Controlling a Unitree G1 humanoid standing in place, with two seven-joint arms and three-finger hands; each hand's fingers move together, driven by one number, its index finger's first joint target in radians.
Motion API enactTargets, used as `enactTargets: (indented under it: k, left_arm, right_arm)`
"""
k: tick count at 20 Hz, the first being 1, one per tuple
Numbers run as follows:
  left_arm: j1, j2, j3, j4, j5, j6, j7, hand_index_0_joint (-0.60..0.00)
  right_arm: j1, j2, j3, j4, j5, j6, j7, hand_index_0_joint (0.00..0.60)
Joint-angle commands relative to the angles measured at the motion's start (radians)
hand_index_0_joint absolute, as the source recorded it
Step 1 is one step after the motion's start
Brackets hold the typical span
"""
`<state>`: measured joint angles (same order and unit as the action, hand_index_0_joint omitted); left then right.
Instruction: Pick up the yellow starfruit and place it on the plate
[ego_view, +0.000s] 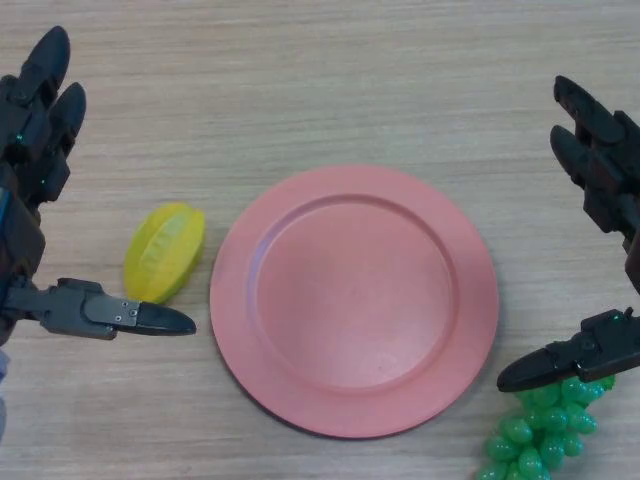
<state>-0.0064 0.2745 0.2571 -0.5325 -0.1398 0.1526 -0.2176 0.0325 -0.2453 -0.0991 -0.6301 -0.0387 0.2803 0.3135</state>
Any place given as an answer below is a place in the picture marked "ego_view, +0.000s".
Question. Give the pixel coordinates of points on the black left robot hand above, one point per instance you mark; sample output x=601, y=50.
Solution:
x=30, y=150

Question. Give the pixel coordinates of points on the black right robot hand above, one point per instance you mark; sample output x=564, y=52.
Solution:
x=610, y=165

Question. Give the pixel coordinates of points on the yellow starfruit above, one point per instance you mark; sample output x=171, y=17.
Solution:
x=165, y=250

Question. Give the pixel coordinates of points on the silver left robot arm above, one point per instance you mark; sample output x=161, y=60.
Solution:
x=2, y=390

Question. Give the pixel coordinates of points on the pink round plate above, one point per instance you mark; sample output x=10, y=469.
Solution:
x=350, y=310

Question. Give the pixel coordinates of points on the green grape bunch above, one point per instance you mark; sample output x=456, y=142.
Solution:
x=545, y=425

